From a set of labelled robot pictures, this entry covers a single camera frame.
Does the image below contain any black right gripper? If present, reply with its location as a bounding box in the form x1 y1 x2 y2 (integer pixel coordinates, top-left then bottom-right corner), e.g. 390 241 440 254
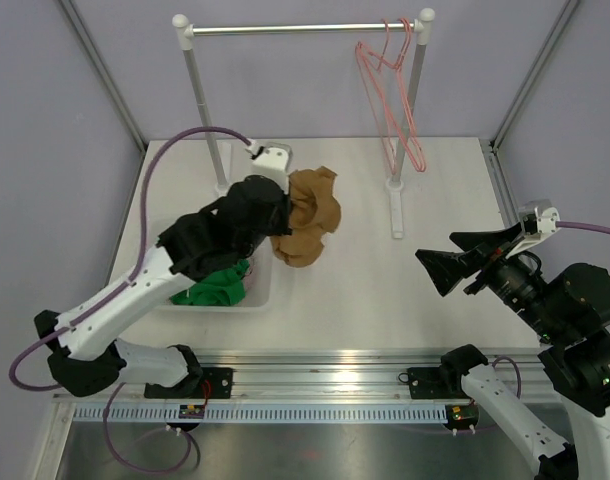
417 219 567 339

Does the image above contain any brown tank top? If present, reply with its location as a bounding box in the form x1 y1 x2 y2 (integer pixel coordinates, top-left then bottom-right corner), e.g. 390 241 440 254
270 166 341 268

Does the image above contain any green tank top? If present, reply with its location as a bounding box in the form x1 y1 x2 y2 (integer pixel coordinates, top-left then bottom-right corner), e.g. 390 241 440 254
170 260 250 307

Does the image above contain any pink hanger of brown top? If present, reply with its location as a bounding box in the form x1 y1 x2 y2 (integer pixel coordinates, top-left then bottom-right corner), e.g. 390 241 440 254
354 40 399 174

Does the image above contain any pink hanger of green top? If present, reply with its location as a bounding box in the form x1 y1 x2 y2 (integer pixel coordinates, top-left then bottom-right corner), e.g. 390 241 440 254
355 18 430 175

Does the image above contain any mauve pink tank top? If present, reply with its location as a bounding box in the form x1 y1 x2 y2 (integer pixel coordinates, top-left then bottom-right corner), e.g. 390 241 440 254
242 256 258 292

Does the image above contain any pink hanger of mauve top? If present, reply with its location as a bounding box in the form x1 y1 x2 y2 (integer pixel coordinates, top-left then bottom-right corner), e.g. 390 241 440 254
392 18 427 180

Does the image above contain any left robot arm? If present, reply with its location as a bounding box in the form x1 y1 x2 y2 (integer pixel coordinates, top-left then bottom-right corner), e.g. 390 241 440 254
34 175 291 399

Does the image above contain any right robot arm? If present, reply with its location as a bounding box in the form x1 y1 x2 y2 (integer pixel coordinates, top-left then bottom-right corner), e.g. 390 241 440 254
415 220 610 479

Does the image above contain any white plastic basket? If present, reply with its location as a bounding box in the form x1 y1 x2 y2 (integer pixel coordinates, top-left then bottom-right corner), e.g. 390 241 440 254
158 238 274 314

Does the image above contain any white and silver clothes rack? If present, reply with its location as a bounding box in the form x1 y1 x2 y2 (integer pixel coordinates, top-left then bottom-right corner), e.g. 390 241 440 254
172 8 435 240

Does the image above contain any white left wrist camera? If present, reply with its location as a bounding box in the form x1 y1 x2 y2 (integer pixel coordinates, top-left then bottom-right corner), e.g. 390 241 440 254
245 140 292 193

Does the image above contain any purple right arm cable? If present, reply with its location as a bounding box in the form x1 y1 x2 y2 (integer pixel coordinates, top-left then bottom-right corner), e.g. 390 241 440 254
557 220 610 239

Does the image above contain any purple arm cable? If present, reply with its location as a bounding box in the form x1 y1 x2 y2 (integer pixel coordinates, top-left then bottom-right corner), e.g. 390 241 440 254
557 220 610 239
8 127 254 391

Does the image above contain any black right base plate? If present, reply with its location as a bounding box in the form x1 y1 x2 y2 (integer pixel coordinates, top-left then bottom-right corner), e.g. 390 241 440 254
397 367 470 401

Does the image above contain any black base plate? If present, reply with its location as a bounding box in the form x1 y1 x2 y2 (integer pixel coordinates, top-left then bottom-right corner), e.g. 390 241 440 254
143 366 234 401
397 367 470 401

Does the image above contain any aluminium mounting rail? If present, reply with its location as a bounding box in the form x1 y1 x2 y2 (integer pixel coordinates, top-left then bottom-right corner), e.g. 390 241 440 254
52 348 551 404

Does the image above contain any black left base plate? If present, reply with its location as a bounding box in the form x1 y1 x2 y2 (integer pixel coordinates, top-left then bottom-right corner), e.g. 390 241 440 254
143 366 234 401

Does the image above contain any white slotted cable duct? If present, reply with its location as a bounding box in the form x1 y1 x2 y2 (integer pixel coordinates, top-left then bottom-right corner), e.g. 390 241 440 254
74 402 447 425

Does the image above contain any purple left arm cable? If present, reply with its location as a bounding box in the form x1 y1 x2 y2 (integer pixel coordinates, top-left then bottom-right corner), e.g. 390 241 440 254
8 127 254 391

